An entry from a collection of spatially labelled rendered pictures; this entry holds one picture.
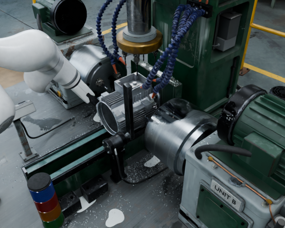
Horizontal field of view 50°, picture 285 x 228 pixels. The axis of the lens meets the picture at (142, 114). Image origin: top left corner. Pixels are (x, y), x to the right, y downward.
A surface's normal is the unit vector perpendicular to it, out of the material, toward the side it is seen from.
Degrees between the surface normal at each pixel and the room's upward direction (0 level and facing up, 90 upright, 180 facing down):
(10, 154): 0
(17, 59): 92
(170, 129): 43
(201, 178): 89
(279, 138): 50
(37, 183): 0
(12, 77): 0
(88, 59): 24
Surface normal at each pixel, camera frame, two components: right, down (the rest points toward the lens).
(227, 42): 0.63, 0.48
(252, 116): -0.51, -0.32
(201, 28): -0.77, 0.41
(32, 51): 0.74, 0.23
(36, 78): -0.36, 0.53
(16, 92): -0.02, -0.77
